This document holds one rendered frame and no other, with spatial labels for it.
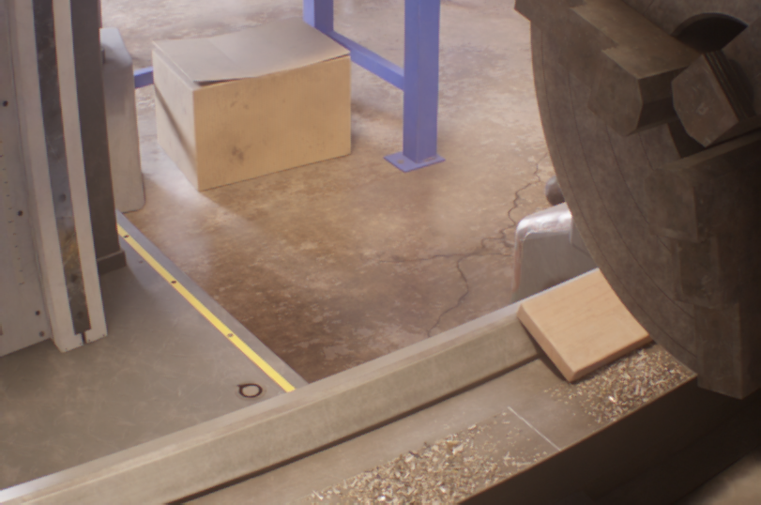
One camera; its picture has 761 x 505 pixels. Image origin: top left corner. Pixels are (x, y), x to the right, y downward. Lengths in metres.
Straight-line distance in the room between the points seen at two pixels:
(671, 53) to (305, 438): 0.32
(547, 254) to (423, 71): 1.73
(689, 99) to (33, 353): 1.33
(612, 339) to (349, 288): 1.60
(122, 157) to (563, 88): 2.07
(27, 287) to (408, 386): 0.99
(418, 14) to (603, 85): 2.17
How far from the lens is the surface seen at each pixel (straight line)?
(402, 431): 0.65
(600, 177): 0.49
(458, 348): 0.68
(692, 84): 0.38
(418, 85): 2.64
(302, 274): 2.32
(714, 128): 0.38
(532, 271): 0.96
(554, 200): 1.08
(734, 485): 0.82
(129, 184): 2.55
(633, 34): 0.43
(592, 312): 0.71
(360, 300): 2.24
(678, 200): 0.40
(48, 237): 1.51
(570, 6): 0.45
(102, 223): 1.73
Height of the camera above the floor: 1.26
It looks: 31 degrees down
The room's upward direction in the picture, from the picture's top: straight up
